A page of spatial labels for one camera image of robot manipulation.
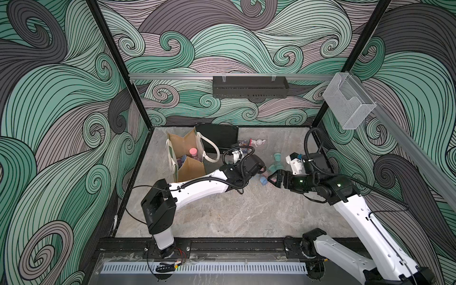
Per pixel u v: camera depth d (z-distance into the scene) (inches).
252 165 22.8
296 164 25.8
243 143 43.3
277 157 40.1
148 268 27.2
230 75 37.4
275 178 24.7
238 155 27.1
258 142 43.0
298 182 23.3
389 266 14.5
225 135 44.8
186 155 37.4
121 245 29.5
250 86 38.1
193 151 37.4
